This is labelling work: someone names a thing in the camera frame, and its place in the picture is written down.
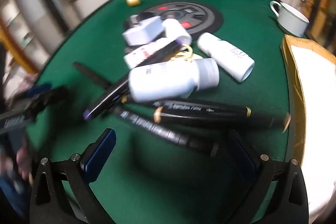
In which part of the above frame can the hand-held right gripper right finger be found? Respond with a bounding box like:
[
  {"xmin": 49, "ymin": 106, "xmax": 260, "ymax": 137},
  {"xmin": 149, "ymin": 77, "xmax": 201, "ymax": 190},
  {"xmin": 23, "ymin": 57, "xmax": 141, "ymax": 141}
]
[{"xmin": 226, "ymin": 130, "xmax": 309, "ymax": 224}]

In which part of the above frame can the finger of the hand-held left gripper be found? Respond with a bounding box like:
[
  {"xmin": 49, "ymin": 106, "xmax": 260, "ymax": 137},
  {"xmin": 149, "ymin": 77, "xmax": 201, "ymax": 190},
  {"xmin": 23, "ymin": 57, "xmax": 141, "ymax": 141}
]
[{"xmin": 25, "ymin": 84, "xmax": 70, "ymax": 115}]

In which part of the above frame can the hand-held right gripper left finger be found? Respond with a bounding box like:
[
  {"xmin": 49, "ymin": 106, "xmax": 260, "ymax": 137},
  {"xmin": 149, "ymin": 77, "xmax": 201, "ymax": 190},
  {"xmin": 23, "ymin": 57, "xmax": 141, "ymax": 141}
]
[{"xmin": 30, "ymin": 128, "xmax": 117, "ymax": 224}]

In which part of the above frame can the black marker orange cap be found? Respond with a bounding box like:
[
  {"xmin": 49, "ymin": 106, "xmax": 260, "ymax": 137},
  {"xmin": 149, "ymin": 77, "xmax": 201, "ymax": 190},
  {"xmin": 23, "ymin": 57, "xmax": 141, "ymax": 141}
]
[{"xmin": 154, "ymin": 106, "xmax": 291, "ymax": 132}]

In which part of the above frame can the black marker purple cap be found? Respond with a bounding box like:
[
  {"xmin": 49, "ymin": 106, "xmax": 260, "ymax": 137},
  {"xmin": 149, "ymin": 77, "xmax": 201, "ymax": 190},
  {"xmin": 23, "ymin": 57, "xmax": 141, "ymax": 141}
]
[{"xmin": 83, "ymin": 40, "xmax": 182, "ymax": 120}]

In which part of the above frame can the black marker yellow cap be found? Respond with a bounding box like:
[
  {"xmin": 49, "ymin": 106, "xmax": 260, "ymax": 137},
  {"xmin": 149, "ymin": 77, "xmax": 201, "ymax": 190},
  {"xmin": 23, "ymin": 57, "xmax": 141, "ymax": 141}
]
[{"xmin": 152, "ymin": 99, "xmax": 252, "ymax": 115}]

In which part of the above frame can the black marker light grey cap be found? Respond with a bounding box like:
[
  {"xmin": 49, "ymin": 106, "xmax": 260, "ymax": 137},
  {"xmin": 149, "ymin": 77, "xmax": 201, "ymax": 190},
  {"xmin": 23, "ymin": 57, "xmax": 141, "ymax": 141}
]
[{"xmin": 112, "ymin": 105, "xmax": 219, "ymax": 157}]

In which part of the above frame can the yellow taped white tray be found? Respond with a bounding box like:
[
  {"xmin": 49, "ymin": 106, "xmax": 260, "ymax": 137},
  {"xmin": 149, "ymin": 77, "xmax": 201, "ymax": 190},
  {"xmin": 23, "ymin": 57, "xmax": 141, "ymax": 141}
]
[{"xmin": 281, "ymin": 34, "xmax": 336, "ymax": 216}]

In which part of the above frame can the large white bottle grey cap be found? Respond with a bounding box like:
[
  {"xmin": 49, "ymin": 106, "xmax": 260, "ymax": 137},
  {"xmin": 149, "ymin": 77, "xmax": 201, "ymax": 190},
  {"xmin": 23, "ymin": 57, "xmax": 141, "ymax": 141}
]
[{"xmin": 128, "ymin": 58, "xmax": 219, "ymax": 104}]

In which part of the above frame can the white bottle red label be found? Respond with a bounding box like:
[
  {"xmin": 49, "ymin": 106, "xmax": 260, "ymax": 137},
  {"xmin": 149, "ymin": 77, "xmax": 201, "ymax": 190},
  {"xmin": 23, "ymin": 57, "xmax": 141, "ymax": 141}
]
[{"xmin": 123, "ymin": 38, "xmax": 174, "ymax": 69}]

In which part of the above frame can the white bottle with text label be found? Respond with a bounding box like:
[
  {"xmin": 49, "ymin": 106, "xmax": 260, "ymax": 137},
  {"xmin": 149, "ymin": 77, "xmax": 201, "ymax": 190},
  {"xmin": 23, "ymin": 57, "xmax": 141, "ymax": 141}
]
[{"xmin": 197, "ymin": 32, "xmax": 255, "ymax": 83}]

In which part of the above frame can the white box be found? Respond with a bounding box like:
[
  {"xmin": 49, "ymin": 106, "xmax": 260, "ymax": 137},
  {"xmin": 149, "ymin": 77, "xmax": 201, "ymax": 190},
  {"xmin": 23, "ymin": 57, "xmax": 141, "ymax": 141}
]
[{"xmin": 122, "ymin": 15, "xmax": 164, "ymax": 46}]

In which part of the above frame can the yellow cartoon tin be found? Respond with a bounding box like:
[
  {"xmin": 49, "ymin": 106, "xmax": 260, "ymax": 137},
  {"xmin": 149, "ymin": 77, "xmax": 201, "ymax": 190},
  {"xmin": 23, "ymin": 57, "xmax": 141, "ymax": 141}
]
[{"xmin": 168, "ymin": 44, "xmax": 204, "ymax": 63}]

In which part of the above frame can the small white bottle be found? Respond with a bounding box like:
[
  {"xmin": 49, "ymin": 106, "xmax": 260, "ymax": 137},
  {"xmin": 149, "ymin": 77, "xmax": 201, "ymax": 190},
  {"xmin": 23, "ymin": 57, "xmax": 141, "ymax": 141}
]
[{"xmin": 161, "ymin": 19, "xmax": 192, "ymax": 46}]

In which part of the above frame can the person's left forearm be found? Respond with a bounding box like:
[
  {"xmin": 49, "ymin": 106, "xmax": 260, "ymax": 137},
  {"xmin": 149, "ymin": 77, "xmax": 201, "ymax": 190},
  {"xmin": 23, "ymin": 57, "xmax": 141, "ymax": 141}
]
[{"xmin": 0, "ymin": 174, "xmax": 30, "ymax": 218}]

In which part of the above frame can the person's left hand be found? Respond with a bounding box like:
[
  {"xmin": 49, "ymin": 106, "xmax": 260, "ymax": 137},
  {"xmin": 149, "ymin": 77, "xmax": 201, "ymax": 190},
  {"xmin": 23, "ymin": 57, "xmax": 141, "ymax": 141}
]
[{"xmin": 15, "ymin": 145, "xmax": 35, "ymax": 180}]

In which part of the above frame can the small black device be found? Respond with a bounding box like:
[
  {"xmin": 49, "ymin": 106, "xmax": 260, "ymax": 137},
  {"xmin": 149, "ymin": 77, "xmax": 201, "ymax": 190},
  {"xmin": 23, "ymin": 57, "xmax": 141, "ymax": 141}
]
[{"xmin": 125, "ymin": 14, "xmax": 147, "ymax": 29}]

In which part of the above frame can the white cup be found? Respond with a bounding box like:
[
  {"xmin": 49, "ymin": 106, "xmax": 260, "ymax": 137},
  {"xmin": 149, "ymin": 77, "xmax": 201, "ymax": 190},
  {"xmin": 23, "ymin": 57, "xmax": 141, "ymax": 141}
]
[{"xmin": 270, "ymin": 0, "xmax": 310, "ymax": 37}]

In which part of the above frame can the round table control panel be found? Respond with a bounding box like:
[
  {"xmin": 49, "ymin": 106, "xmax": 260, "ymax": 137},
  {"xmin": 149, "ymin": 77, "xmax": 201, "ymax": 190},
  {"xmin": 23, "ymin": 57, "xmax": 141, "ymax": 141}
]
[{"xmin": 126, "ymin": 2, "xmax": 223, "ymax": 35}]

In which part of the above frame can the golden door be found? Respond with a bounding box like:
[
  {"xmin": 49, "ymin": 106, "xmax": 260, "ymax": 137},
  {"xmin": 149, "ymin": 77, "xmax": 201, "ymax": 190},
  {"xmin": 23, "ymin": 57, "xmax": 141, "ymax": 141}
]
[{"xmin": 289, "ymin": 0, "xmax": 336, "ymax": 51}]

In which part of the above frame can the wooden wall shelf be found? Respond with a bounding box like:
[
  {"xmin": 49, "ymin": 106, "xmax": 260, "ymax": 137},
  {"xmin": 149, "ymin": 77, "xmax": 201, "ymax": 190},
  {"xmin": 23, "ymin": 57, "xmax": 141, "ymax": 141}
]
[{"xmin": 0, "ymin": 0, "xmax": 40, "ymax": 75}]

